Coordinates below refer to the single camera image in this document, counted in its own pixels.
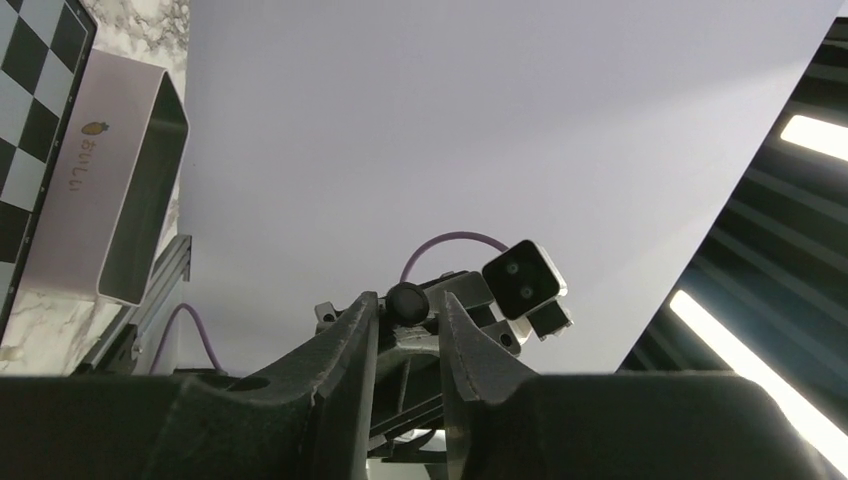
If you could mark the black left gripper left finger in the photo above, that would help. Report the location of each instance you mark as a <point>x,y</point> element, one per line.
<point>305,416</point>

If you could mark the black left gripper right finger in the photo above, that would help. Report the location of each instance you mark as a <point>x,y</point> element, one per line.
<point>503,420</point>

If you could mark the black chess piece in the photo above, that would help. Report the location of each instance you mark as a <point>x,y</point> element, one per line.
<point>407,305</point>

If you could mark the silver metal tin lid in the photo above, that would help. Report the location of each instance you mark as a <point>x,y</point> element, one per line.
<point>108,198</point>

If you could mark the black and white chessboard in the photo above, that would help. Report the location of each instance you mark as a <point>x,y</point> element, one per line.
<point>45,45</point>

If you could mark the aluminium frame rail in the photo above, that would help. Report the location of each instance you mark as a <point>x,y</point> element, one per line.
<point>129,342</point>

